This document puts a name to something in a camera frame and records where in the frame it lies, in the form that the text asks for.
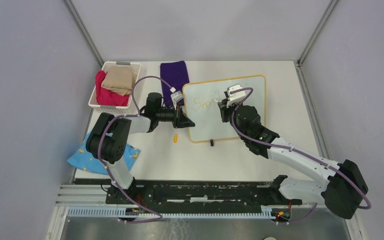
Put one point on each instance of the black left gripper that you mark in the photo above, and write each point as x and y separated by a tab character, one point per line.
180	120

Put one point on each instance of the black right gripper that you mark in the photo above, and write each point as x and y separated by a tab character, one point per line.
224	110

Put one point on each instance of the yellow framed whiteboard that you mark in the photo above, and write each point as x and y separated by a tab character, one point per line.
200	107

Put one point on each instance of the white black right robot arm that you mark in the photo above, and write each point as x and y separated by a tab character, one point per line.
340	186

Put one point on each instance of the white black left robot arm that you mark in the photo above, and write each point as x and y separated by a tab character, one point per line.
108	139

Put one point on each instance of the purple folded cloth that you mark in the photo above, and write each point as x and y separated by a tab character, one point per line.
176	75

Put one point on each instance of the beige cloth in basket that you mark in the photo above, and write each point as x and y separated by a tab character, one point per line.
120	80

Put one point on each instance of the red cloth in basket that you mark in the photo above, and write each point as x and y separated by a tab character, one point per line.
107	97

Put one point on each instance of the blue patterned cloth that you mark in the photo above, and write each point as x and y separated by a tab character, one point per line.
84	160

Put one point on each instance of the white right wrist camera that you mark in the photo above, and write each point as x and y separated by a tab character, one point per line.
235	94

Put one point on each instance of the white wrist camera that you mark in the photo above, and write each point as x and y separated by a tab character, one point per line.
235	94
176	98

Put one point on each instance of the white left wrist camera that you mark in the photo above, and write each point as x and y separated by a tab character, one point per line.
176	98

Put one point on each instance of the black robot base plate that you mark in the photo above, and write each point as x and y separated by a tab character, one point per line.
201	197

